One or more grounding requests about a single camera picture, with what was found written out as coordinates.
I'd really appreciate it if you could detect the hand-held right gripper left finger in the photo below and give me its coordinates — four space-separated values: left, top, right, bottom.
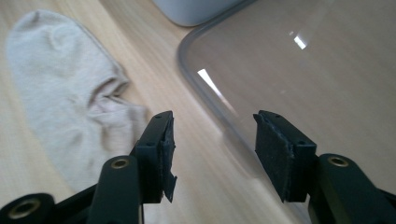
130 110 178 205

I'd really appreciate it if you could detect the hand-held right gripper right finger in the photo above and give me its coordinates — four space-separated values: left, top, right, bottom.
252 109 318 203

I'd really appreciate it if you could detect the light grey sock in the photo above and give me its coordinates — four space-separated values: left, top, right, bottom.
4 8 151 194

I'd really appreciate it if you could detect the white divided storage box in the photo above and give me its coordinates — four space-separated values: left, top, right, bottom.
151 0 250 28

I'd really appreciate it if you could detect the clear plastic lid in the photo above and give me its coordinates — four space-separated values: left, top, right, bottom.
176 0 396 224

